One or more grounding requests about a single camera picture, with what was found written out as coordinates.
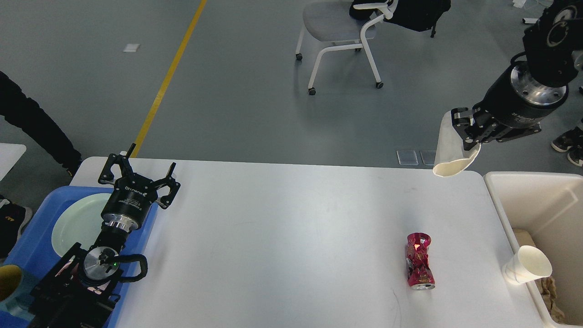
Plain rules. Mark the red small packet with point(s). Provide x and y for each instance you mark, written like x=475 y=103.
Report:
x=419 y=275

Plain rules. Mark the teal mug yellow inside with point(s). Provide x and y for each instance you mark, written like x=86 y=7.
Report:
x=16 y=285

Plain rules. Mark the blue plastic tray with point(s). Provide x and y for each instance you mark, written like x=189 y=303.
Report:
x=34 y=252

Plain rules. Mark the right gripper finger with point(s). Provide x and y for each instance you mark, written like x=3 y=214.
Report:
x=465 y=123

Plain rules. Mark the person black sneakers right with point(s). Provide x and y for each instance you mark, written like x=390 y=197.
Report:
x=571 y=142

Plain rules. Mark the person dark clothing left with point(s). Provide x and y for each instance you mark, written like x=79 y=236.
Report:
x=25 y=113

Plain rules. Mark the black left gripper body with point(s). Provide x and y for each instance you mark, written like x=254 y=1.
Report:
x=128 y=206

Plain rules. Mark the white stand base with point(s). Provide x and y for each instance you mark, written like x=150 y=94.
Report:
x=531 y=10

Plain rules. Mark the light green plate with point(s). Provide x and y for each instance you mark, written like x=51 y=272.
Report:
x=81 y=222

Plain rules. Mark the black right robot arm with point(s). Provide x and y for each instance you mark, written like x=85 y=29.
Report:
x=548 y=45

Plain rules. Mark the beige plastic bin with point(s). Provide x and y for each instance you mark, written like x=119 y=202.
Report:
x=549 y=207

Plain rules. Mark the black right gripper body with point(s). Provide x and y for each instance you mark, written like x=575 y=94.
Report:
x=514 y=106

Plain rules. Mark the brown napkin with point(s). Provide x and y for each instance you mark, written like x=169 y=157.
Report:
x=554 y=311

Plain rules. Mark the white grey office chair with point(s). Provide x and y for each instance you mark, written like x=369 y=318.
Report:
x=329 y=22

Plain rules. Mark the white paper cup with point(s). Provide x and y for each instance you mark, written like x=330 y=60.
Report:
x=526 y=265
x=450 y=157

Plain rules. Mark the black backpack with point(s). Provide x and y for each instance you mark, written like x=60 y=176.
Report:
x=416 y=15

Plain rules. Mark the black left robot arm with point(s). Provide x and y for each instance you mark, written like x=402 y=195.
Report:
x=78 y=292

